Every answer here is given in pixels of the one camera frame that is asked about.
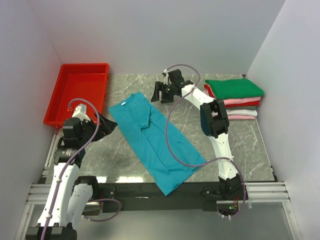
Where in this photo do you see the teal t shirt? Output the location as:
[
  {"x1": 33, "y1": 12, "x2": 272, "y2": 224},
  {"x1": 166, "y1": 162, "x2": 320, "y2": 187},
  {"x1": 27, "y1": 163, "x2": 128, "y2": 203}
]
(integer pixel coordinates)
[{"x1": 108, "y1": 92, "x2": 206, "y2": 196}]

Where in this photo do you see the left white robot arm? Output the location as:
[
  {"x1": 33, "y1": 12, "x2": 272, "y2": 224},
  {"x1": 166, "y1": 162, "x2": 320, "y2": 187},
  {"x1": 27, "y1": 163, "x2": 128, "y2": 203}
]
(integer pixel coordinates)
[{"x1": 25, "y1": 113, "x2": 117, "y2": 240}]

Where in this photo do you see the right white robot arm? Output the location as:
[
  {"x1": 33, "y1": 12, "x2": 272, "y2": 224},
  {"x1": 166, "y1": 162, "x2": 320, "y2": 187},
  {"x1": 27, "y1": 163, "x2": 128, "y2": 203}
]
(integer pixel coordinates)
[{"x1": 151, "y1": 69, "x2": 247, "y2": 201}]

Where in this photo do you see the red plastic bin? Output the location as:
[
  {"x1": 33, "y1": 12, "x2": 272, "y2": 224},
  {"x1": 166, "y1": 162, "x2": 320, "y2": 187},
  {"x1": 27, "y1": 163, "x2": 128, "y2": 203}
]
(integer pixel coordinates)
[{"x1": 43, "y1": 63, "x2": 109, "y2": 129}]

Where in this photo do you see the green folded t shirt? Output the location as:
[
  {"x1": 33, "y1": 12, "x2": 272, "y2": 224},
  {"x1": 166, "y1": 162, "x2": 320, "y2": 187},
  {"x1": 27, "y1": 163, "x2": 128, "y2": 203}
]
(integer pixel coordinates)
[{"x1": 205, "y1": 78, "x2": 265, "y2": 100}]

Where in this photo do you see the red folded t shirt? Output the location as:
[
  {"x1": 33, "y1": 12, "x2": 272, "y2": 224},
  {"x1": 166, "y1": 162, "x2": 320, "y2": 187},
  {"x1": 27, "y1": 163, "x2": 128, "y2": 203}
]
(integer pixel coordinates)
[{"x1": 204, "y1": 84, "x2": 260, "y2": 108}]

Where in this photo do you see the light pink bottom t shirt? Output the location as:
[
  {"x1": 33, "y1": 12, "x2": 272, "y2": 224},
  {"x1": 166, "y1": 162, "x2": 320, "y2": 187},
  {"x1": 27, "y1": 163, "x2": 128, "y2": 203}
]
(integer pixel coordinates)
[{"x1": 228, "y1": 115, "x2": 256, "y2": 120}]

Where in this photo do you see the white folded t shirt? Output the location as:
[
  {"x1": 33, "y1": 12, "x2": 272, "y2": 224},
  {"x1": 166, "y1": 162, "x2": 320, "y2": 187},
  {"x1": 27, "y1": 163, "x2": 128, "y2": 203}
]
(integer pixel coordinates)
[{"x1": 226, "y1": 109, "x2": 258, "y2": 117}]

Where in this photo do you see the black base beam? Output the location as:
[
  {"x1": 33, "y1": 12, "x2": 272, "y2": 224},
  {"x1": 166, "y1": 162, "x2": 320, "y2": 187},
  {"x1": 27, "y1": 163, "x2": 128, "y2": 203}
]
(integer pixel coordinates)
[{"x1": 99, "y1": 181, "x2": 248, "y2": 212}]

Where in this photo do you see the grey folded t shirt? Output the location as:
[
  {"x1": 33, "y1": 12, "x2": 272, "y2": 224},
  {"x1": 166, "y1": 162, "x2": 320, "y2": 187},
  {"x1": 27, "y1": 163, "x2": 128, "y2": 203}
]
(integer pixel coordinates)
[{"x1": 226, "y1": 106, "x2": 256, "y2": 111}]

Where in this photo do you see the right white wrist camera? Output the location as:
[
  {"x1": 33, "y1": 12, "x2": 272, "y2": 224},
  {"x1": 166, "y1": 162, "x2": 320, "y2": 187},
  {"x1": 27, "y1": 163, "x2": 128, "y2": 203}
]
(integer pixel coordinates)
[{"x1": 162, "y1": 69, "x2": 170, "y2": 85}]

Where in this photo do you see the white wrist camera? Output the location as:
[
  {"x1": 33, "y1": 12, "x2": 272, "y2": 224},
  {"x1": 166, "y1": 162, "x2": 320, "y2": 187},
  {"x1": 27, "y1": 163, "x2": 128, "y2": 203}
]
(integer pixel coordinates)
[
  {"x1": 162, "y1": 69, "x2": 170, "y2": 85},
  {"x1": 72, "y1": 103, "x2": 90, "y2": 121}
]

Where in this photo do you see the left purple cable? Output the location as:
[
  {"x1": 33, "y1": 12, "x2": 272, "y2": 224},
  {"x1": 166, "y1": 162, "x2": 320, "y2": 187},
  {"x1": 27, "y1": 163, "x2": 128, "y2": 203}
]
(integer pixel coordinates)
[{"x1": 39, "y1": 98, "x2": 123, "y2": 240}]

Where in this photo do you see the purple cable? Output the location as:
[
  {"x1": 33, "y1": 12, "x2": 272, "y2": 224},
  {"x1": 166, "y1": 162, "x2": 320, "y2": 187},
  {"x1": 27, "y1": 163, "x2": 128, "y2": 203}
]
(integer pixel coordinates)
[
  {"x1": 162, "y1": 63, "x2": 248, "y2": 220},
  {"x1": 39, "y1": 98, "x2": 123, "y2": 240}
]

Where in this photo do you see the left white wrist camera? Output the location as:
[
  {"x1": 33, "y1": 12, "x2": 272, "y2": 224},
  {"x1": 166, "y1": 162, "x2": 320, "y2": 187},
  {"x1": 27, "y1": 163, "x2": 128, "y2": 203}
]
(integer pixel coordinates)
[{"x1": 72, "y1": 103, "x2": 90, "y2": 121}]

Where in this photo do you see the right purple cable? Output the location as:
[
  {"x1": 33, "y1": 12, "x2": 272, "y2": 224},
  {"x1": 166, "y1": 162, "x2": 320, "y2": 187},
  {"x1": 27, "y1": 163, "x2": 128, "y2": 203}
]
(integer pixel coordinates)
[{"x1": 162, "y1": 63, "x2": 248, "y2": 220}]

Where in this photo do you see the aluminium frame rail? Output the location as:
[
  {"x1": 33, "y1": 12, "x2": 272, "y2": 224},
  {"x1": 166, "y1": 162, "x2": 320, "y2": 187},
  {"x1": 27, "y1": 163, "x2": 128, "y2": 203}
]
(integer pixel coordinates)
[{"x1": 26, "y1": 134, "x2": 290, "y2": 205}]

